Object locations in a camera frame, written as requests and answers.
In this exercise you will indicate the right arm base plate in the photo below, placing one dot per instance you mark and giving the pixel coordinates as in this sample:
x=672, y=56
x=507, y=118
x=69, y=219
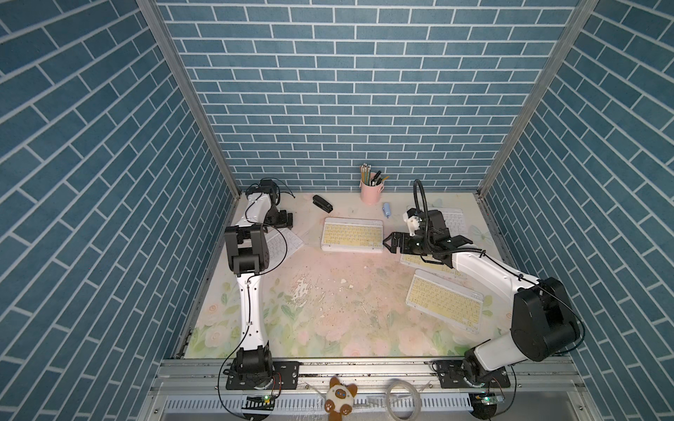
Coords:
x=460, y=374

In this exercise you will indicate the white keyboard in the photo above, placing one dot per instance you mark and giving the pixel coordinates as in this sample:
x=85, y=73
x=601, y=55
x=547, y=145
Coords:
x=282, y=243
x=455, y=221

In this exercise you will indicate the yellow keyboard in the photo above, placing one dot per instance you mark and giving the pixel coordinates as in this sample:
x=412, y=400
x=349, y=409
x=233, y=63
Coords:
x=415, y=261
x=352, y=235
x=446, y=300

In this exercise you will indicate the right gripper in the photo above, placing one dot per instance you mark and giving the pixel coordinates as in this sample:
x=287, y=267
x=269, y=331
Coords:
x=405, y=237

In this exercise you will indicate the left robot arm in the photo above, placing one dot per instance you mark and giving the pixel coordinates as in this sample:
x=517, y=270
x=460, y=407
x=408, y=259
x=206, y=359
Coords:
x=248, y=257

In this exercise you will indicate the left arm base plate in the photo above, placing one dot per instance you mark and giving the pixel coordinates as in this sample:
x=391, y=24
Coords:
x=284, y=372

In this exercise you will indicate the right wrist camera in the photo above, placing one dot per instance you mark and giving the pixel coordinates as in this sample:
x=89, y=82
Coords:
x=417, y=218

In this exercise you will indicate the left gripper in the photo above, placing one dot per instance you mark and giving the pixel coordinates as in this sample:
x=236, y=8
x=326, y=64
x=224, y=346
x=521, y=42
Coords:
x=283, y=223

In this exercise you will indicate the pink pen cup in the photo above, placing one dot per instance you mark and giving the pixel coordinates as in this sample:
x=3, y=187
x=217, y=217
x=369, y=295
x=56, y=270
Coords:
x=370, y=192

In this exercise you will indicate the plush toy cat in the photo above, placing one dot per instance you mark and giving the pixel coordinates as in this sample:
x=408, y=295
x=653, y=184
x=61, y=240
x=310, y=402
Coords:
x=340, y=399

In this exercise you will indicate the black stapler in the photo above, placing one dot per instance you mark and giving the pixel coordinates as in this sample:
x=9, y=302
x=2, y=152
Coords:
x=322, y=203

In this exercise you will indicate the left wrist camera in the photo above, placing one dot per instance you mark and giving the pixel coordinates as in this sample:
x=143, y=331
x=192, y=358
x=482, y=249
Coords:
x=269, y=187

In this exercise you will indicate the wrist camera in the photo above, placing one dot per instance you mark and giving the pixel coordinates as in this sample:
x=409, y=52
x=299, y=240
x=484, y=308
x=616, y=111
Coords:
x=269, y=187
x=417, y=218

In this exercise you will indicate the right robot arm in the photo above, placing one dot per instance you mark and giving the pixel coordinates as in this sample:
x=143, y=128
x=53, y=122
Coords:
x=542, y=324

